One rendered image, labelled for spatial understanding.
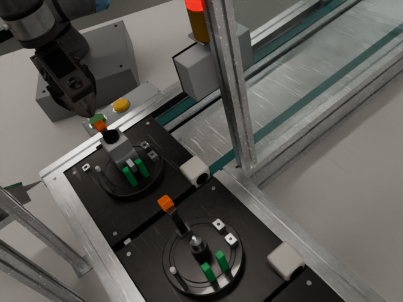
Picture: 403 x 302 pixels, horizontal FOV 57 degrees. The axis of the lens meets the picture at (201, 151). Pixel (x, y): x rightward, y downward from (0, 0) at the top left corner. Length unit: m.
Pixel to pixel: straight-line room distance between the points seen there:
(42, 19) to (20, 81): 0.78
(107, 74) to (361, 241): 0.77
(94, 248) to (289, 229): 0.37
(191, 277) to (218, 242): 0.07
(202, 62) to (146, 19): 0.93
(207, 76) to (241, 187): 0.26
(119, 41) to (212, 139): 0.50
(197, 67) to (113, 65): 0.59
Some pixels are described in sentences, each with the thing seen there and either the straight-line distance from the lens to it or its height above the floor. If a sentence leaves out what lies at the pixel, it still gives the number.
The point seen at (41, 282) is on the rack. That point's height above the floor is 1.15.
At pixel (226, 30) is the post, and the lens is 0.54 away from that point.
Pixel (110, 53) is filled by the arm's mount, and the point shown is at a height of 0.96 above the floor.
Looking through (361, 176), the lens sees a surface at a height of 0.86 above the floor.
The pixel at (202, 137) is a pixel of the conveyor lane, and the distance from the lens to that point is 0.89.
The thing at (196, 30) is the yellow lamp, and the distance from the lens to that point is 0.56.
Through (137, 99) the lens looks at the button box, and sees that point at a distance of 0.98.
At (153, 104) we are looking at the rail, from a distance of 0.96.
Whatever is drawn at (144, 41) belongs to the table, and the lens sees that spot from 1.37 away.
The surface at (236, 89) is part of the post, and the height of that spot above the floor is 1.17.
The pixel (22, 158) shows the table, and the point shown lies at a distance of 1.18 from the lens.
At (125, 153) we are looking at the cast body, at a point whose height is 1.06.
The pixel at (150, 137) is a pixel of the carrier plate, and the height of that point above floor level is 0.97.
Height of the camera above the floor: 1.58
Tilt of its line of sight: 50 degrees down
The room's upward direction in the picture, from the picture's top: 18 degrees counter-clockwise
